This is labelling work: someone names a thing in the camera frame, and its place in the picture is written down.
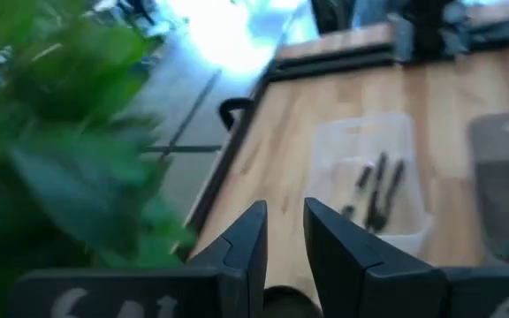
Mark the green leafy potted tree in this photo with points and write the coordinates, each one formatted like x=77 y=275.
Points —
x=60 y=132

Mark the clear plastic bin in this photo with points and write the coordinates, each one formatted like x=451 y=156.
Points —
x=347 y=141

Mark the grey translucent plastic bin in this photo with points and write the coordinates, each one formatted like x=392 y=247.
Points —
x=502 y=185

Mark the short black pen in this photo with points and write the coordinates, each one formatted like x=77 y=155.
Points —
x=347 y=212
x=364 y=177

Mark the black hook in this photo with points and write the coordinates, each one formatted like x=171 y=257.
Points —
x=225 y=112

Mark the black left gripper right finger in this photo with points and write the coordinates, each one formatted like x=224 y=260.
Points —
x=360 y=282

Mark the long slim black pen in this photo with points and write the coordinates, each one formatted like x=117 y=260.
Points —
x=376 y=194

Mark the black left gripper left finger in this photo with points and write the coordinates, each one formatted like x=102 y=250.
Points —
x=219 y=282

